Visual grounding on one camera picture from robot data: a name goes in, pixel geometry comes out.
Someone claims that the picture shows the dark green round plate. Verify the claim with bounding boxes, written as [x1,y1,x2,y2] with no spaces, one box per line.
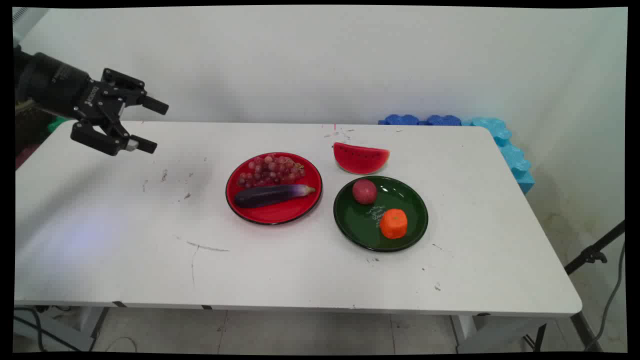
[333,175,429,253]

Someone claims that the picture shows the black tripod stand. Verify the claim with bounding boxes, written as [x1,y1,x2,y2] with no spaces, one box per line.
[564,220,626,353]

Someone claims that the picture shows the bunch of red grapes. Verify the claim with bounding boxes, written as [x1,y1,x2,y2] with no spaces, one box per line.
[237,155,306,188]

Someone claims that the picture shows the orange fruit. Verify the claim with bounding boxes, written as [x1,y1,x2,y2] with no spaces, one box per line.
[379,208,408,240]

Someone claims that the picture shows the purple eggplant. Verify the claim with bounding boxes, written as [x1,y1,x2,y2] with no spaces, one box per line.
[234,184,317,209]

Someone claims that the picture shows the red apple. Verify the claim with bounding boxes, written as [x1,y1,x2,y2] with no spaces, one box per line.
[352,179,378,206]

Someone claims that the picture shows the black floor cable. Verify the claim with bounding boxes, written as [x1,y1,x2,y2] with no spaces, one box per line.
[14,306,47,352]

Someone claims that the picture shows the red watermelon slice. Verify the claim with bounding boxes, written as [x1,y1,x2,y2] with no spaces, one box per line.
[333,142,391,176]

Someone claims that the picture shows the light blue foam mat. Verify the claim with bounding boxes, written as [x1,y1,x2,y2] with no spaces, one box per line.
[461,117,536,195]

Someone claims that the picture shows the grey hanging cable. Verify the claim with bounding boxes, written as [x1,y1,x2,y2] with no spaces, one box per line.
[584,242,626,352]

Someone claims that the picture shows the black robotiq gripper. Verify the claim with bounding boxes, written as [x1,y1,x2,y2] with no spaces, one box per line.
[16,50,170,157]

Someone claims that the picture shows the white table leg frame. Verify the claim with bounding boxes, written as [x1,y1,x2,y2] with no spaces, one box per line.
[449,314,548,354]
[14,305,109,352]

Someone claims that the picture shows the red round plate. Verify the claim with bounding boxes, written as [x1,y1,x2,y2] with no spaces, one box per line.
[225,152,323,226]

